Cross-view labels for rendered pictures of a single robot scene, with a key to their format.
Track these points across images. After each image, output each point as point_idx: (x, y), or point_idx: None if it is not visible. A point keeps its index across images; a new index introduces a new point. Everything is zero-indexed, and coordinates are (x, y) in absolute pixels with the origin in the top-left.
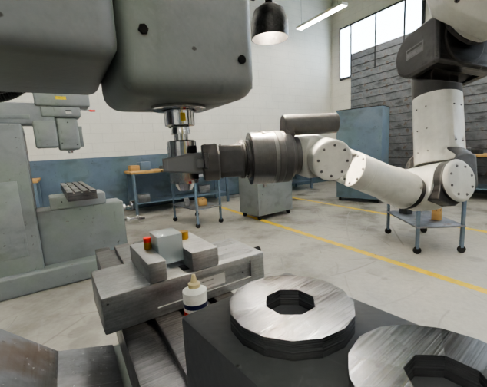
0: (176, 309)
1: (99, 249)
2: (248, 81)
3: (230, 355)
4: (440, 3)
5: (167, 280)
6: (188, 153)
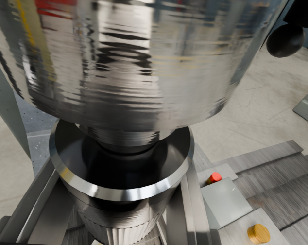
0: (158, 232)
1: (294, 143)
2: None
3: None
4: None
5: (162, 215)
6: (38, 177)
